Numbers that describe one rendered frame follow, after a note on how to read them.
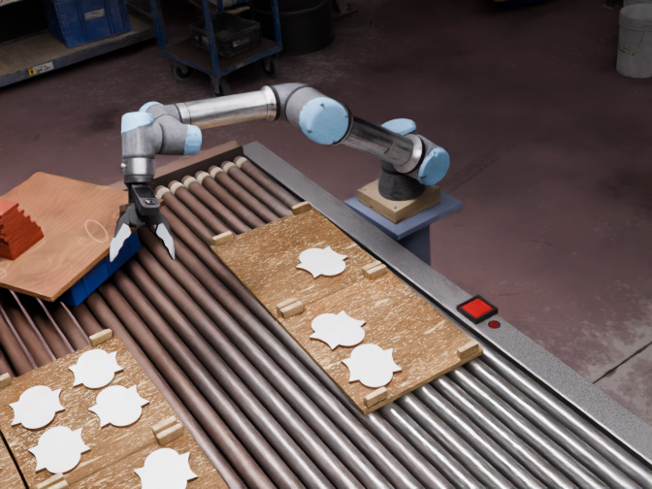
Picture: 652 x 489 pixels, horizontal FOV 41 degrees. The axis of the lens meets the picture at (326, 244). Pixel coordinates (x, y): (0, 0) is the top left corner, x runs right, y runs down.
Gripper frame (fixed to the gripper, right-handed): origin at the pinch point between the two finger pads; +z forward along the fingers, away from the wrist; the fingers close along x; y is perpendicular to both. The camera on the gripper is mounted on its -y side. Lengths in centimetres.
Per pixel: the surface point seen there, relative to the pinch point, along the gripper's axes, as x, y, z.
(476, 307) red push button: -81, -21, 14
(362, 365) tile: -46, -21, 26
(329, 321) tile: -46.4, -5.2, 16.6
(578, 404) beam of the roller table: -83, -54, 35
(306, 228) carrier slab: -59, 30, -9
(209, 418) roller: -11.6, -9.3, 36.8
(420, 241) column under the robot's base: -100, 31, -4
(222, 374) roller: -19.1, 0.3, 28.1
